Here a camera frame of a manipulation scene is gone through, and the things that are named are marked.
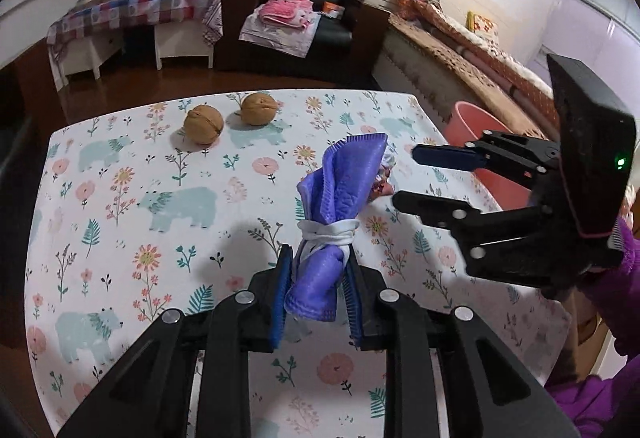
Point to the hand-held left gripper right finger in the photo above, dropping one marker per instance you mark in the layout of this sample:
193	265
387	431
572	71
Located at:
353	313

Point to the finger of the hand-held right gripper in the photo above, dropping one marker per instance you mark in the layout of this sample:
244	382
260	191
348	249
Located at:
430	208
450	156

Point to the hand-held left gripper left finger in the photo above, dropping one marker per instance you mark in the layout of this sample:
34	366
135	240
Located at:
280	298

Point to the pink plastic bin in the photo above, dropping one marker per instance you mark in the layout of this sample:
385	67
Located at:
465	126

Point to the pink wrapper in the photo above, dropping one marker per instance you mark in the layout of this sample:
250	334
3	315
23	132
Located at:
382	180

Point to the purple cloth bundle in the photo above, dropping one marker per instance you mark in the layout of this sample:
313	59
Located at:
345	188

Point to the person's right forearm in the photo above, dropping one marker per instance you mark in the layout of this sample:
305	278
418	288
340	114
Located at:
630	278

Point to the brown leaf-pattern bed cover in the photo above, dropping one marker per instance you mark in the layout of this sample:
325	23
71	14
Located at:
450	68

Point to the orange floral quilt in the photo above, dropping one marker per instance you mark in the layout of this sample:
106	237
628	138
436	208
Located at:
490	63

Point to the yellow patterned pillow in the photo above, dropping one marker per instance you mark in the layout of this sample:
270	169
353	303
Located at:
484	26

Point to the small orange box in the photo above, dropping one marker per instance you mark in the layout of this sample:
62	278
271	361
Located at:
332	10

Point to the walnut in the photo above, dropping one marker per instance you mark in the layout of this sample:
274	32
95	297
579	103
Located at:
202	124
260	108

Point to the white cloth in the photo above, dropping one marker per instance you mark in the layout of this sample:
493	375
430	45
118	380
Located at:
270	38

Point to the pink folded clothes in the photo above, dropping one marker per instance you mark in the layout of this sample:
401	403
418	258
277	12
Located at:
285	8

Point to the white bench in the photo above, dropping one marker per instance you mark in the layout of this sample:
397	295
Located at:
92	53
182	43

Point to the black leather armchair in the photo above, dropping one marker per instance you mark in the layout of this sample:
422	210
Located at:
15	218

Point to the plaid covered side table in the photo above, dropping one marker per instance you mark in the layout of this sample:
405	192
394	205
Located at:
130	8

